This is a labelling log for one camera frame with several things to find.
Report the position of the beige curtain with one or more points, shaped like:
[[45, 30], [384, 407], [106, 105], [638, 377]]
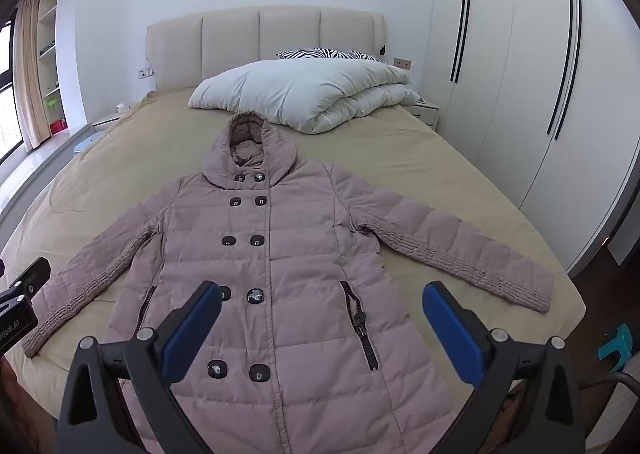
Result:
[[30, 78]]

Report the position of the zebra print pillow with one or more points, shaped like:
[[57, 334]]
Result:
[[325, 54]]

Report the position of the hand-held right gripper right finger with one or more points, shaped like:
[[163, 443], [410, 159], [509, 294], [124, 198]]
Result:
[[450, 334]]

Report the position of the white wall shelf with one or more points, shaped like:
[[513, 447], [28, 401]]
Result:
[[50, 63]]

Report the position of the light blue stool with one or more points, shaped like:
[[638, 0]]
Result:
[[87, 143]]

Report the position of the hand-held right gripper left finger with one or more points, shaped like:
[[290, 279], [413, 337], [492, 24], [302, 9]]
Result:
[[192, 329]]

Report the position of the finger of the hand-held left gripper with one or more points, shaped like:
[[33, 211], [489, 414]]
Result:
[[30, 276]]

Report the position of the pink hooded puffer coat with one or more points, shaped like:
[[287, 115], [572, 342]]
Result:
[[300, 259]]

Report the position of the beige padded headboard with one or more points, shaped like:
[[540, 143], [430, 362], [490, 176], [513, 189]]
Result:
[[230, 43]]

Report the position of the white window ledge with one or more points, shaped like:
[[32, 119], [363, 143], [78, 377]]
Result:
[[35, 163]]

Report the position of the white wardrobe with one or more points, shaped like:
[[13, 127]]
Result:
[[505, 83]]

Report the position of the beige wall socket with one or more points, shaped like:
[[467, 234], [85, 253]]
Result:
[[402, 63]]

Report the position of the white wall socket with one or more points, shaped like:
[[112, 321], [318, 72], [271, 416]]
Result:
[[146, 72]]

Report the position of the bed with beige sheet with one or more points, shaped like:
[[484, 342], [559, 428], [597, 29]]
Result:
[[425, 173]]

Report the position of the red box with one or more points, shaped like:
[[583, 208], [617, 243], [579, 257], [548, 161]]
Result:
[[57, 126]]

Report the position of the folded white duvet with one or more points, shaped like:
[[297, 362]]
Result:
[[300, 88]]

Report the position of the teal plastic stool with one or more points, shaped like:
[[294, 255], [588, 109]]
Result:
[[614, 346]]

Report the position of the white nightstand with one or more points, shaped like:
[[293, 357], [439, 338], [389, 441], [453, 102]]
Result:
[[425, 113]]

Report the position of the black framed window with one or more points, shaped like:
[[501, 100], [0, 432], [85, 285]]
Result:
[[7, 98]]

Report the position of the green plastic item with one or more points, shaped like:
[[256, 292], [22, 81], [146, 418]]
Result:
[[51, 101]]

